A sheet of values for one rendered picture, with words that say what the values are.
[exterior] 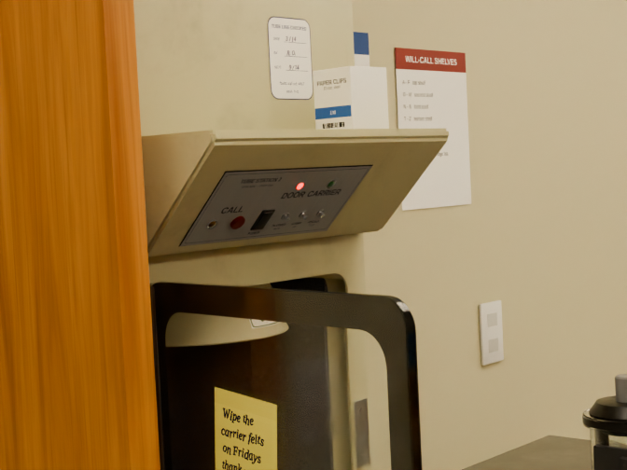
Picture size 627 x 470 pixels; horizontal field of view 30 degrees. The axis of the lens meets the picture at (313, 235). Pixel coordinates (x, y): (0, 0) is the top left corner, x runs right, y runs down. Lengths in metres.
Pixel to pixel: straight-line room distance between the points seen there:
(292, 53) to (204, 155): 0.26
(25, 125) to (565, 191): 1.65
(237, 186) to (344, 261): 0.26
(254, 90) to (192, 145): 0.20
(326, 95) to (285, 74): 0.05
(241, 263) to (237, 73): 0.18
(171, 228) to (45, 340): 0.13
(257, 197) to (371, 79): 0.18
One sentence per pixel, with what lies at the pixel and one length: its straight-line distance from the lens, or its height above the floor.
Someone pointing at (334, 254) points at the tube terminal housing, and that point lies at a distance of 1.19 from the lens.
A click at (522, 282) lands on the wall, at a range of 2.31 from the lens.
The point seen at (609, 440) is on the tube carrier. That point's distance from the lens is 1.42.
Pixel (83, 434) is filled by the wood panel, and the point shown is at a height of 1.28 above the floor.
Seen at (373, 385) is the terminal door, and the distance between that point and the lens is 0.78.
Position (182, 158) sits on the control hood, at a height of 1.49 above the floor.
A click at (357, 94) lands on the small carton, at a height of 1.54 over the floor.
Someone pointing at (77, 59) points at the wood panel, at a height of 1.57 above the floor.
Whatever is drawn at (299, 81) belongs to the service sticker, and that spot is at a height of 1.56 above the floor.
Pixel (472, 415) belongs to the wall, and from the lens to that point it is 2.19.
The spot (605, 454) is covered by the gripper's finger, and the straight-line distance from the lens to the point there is 1.42.
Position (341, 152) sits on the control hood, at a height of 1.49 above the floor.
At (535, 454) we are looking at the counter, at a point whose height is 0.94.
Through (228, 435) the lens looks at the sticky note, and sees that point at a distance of 0.92.
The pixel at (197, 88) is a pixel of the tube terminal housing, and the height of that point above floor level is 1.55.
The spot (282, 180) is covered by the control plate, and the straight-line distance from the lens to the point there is 1.01.
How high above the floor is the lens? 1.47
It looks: 3 degrees down
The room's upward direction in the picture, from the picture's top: 3 degrees counter-clockwise
